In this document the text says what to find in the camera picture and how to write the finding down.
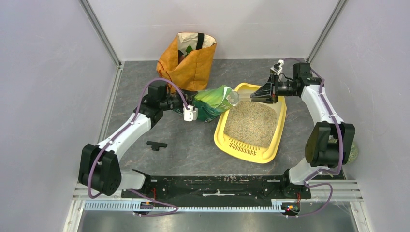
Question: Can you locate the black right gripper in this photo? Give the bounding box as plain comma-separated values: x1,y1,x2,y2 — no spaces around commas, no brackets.
251,73,298,104

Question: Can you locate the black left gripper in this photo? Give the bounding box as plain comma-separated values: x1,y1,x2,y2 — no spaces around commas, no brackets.
160,87,197,113

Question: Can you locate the clear plastic litter scoop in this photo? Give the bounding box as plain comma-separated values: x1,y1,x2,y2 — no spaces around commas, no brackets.
225,90,251,106

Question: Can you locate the green cat litter bag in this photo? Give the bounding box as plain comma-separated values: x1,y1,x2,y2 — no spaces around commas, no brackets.
182,85,239,122

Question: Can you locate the yellow litter box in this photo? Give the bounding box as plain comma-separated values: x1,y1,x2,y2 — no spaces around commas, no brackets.
214,83,287,164

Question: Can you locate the orange paper shopping bag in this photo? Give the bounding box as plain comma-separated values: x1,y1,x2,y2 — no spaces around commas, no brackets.
156,32,217,90

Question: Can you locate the black bag clip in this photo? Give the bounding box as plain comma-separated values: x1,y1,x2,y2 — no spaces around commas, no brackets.
146,141,168,151

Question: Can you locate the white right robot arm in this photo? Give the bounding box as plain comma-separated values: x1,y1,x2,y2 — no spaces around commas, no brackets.
250,60,355,198

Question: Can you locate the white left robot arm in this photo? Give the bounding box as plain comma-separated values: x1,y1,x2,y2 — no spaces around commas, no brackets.
78,78,198,199

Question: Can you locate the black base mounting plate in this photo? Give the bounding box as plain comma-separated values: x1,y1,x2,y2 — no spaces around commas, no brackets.
139,175,311,207

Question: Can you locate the green netted melon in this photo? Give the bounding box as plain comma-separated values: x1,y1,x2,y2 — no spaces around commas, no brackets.
329,135,359,164

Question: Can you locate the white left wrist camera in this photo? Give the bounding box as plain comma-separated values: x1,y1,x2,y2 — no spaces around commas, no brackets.
183,105,198,122

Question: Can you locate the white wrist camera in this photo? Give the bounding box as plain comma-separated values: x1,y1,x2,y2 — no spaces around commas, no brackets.
270,59,285,76
183,105,198,122

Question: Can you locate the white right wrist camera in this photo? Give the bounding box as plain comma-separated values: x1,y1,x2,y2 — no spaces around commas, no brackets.
270,59,285,76

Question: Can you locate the aluminium slotted rail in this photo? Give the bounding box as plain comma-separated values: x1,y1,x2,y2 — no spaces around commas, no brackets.
84,199,291,213

